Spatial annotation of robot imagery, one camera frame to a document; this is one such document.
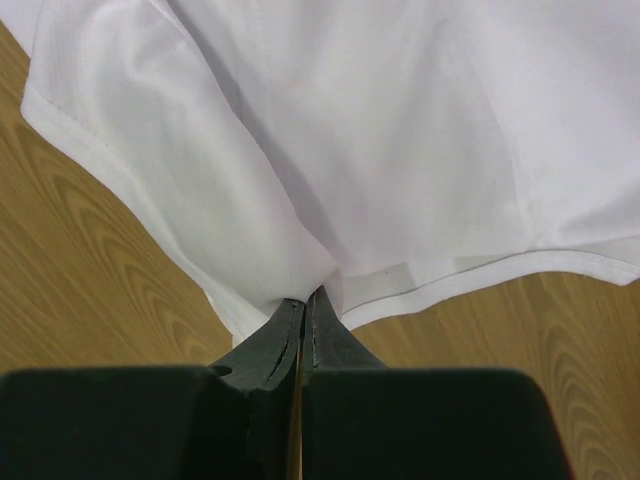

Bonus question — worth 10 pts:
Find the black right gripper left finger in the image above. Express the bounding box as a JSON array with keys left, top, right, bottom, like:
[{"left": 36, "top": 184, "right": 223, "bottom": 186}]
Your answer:
[{"left": 1, "top": 300, "right": 304, "bottom": 479}]

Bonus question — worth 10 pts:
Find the white t-shirt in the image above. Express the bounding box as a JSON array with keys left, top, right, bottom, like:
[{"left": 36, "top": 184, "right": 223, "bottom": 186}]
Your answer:
[{"left": 1, "top": 1, "right": 639, "bottom": 341}]

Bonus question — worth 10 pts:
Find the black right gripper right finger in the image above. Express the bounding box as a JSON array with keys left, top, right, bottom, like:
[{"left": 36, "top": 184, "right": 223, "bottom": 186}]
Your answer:
[{"left": 302, "top": 292, "right": 573, "bottom": 479}]

